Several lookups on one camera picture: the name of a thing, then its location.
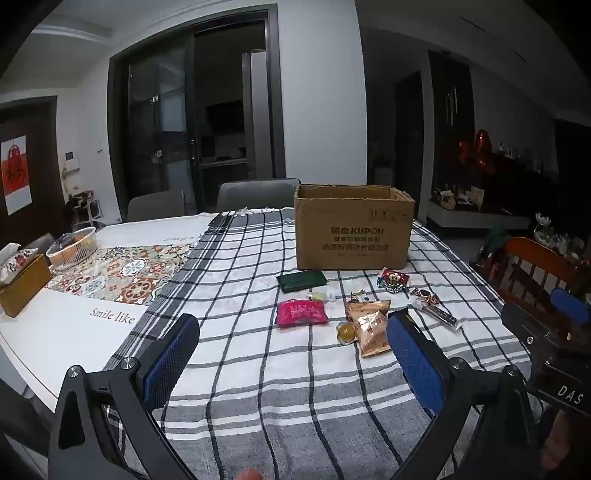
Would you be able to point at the red foil balloons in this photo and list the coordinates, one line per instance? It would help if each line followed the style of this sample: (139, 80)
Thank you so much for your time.
(478, 150)

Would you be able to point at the white plastic basket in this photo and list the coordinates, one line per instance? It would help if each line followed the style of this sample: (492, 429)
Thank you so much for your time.
(71, 251)

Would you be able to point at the dark green snack packet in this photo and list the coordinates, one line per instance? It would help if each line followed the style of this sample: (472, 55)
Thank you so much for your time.
(301, 281)

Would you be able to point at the long black snack packet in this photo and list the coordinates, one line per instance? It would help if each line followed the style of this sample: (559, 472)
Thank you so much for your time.
(438, 314)

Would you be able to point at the small white storage rack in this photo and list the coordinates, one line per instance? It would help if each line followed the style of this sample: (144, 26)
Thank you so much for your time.
(85, 207)

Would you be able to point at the person's left hand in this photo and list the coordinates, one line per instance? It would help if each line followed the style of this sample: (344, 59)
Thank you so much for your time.
(249, 474)

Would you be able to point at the brown wooden chair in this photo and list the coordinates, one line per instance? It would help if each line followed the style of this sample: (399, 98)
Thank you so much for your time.
(531, 251)

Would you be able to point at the small pale yellow candy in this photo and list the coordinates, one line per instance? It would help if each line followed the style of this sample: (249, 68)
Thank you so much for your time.
(322, 295)

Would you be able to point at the small shiny candy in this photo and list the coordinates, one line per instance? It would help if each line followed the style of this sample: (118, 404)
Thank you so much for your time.
(424, 295)

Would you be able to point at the pink snack packet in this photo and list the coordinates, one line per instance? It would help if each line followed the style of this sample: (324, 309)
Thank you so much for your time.
(302, 313)

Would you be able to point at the low white cabinet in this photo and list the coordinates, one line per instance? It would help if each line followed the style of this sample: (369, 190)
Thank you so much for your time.
(475, 217)

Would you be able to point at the red white door poster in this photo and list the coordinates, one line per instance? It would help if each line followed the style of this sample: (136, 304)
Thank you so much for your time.
(16, 175)

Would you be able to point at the small grey chair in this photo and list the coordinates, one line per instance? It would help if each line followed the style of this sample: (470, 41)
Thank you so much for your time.
(154, 205)

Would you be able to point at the brown cardboard box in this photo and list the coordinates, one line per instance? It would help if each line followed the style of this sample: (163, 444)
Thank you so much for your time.
(353, 235)

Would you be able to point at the white table cover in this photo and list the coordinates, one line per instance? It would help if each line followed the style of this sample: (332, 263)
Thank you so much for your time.
(60, 337)

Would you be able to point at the green cloth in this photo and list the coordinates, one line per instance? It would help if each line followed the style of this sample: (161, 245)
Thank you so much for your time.
(496, 237)

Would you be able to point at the small gold wrapped candy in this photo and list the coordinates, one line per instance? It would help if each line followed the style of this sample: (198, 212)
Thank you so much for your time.
(359, 294)

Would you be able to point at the person's right hand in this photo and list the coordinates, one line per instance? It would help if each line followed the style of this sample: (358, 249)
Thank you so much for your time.
(561, 443)

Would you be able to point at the round yellow jelly cup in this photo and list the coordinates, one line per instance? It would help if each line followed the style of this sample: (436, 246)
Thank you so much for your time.
(346, 333)

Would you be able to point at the white wall intercom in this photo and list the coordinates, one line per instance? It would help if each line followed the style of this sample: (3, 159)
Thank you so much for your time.
(70, 165)

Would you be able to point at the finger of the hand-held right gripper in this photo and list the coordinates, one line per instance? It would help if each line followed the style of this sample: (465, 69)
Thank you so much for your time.
(531, 327)
(572, 307)

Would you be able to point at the white flower ornament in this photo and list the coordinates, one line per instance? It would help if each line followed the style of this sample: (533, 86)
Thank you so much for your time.
(549, 228)

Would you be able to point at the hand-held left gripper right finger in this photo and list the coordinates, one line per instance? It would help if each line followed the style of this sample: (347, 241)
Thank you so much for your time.
(415, 364)

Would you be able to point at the dark framed sliding glass door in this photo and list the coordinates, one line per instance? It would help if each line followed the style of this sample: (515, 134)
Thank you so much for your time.
(157, 115)

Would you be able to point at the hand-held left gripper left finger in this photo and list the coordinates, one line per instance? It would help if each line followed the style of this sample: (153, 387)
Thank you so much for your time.
(171, 360)

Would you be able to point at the wooden tissue box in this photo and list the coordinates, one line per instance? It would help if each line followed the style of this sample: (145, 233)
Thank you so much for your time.
(21, 281)

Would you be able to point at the brown wooden door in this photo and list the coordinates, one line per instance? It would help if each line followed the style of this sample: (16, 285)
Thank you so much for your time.
(46, 161)

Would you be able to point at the black white checked tablecloth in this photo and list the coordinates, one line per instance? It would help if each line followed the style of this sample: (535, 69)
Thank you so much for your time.
(277, 392)

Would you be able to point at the red colourful snack packet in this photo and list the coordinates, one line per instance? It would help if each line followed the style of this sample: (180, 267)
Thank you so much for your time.
(392, 280)

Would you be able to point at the wide grey chair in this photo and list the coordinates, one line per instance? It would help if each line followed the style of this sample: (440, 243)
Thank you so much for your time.
(254, 194)

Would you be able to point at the tall dark cabinet door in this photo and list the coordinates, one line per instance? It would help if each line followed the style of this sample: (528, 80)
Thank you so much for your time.
(450, 120)

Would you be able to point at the gold snack packet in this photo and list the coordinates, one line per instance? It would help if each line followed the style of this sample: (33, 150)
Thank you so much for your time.
(369, 327)

